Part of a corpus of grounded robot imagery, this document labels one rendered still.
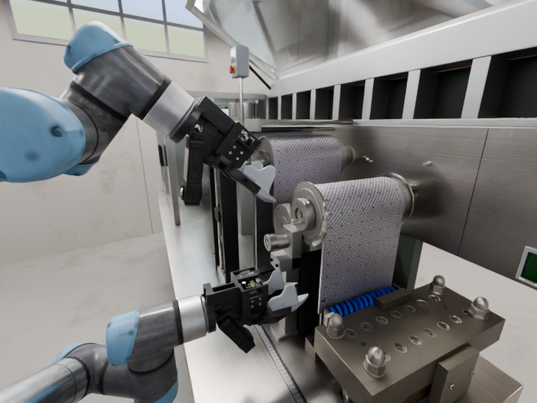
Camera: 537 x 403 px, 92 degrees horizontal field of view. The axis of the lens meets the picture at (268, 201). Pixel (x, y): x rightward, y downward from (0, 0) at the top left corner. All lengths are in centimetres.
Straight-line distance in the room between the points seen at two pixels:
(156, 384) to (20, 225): 336
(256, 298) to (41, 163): 38
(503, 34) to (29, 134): 75
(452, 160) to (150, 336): 72
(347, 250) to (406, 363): 23
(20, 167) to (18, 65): 336
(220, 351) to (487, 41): 90
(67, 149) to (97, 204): 340
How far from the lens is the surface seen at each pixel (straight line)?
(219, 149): 42
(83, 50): 42
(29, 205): 373
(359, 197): 61
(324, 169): 82
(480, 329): 75
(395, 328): 67
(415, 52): 84
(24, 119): 28
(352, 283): 68
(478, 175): 72
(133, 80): 41
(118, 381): 59
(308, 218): 55
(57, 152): 28
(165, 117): 41
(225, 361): 74
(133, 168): 360
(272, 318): 53
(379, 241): 69
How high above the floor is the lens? 145
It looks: 17 degrees down
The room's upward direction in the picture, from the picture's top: straight up
